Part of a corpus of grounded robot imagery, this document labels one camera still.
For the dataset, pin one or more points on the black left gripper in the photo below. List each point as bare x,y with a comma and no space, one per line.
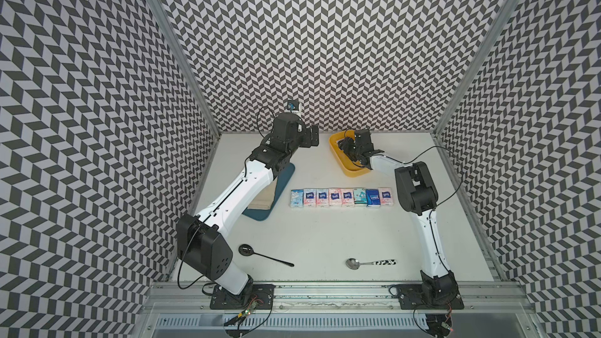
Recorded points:
307,142

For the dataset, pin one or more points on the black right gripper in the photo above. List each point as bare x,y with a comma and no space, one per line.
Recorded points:
345,143

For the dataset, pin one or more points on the mint green tissue pack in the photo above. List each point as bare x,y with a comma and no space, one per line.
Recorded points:
360,197

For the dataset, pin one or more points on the dark blue Tempo tissue pack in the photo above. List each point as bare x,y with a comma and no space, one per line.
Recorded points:
373,198

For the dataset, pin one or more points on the light blue cartoon tissue pack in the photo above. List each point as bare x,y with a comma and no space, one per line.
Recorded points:
297,198

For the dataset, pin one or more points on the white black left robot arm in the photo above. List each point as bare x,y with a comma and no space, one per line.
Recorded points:
202,237

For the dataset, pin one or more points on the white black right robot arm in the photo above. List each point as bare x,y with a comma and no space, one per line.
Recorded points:
417,195

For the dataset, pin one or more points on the yellow plastic storage box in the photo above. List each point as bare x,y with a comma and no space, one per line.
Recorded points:
348,168

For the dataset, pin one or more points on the teal plastic tray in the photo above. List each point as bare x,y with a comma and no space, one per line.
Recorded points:
282,182

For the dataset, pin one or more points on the beige linen cloth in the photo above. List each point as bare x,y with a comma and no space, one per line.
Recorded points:
265,199

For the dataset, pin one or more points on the black plastic spoon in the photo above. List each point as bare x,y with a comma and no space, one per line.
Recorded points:
247,250

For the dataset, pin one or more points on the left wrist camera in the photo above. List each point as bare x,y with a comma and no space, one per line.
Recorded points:
293,106

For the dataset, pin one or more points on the metal spoon patterned handle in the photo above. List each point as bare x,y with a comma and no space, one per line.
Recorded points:
354,264

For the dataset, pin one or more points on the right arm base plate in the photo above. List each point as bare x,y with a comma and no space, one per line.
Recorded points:
411,296

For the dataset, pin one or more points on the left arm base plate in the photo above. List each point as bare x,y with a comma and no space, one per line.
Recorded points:
262,293

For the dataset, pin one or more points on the aluminium front rail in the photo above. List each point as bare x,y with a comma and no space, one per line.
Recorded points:
342,297

